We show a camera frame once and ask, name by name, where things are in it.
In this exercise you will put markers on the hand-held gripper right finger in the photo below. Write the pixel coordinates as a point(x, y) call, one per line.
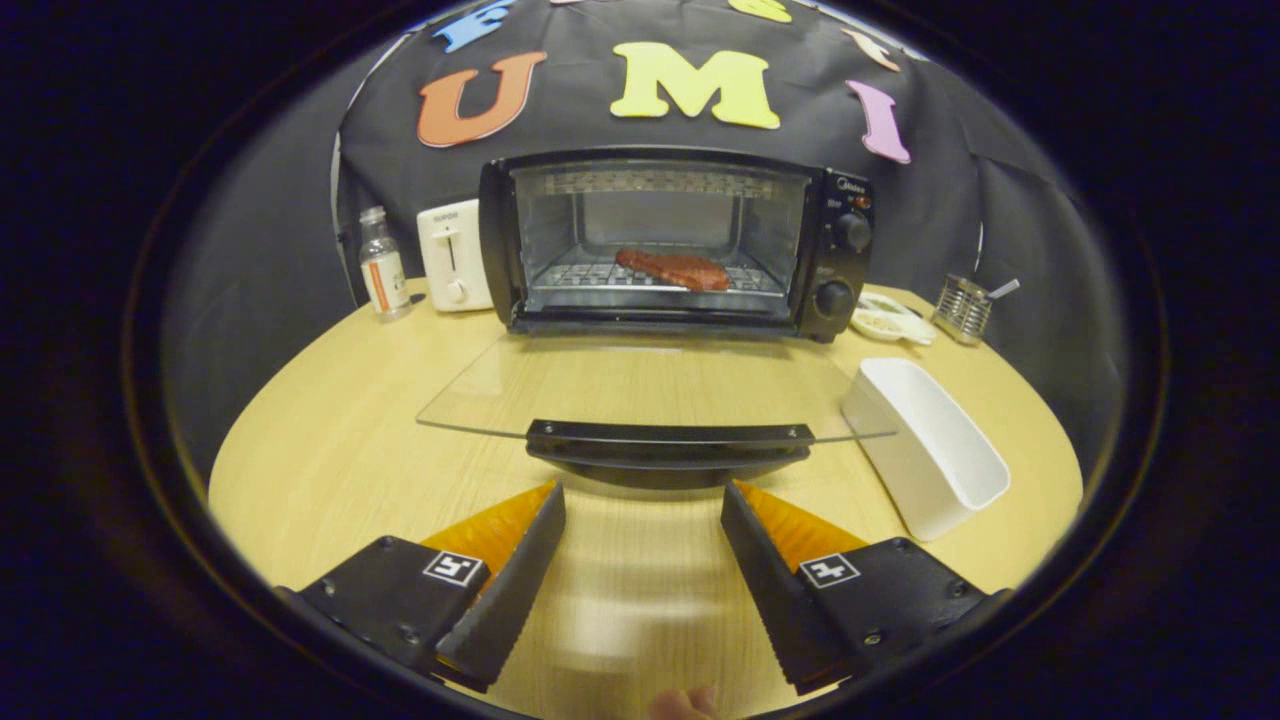
point(775, 590)

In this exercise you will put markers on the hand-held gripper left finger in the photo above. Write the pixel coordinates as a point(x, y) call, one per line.
point(515, 590)

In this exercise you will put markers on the black toaster oven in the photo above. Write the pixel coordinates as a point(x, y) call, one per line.
point(842, 265)

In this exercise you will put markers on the red raw steak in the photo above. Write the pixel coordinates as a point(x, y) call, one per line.
point(675, 270)

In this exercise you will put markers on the white bread toaster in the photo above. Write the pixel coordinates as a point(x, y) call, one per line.
point(455, 255)

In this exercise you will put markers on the white rectangular dish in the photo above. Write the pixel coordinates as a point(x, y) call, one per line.
point(935, 450)

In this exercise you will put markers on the white divided condiment dish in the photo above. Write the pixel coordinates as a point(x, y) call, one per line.
point(885, 322)

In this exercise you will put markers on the metal mesh utensil holder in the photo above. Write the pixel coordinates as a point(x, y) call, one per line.
point(962, 312)

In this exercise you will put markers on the small clear bottle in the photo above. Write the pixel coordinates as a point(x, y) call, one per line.
point(383, 270)

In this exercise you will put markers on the white spoon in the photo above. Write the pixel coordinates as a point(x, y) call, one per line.
point(1003, 289)

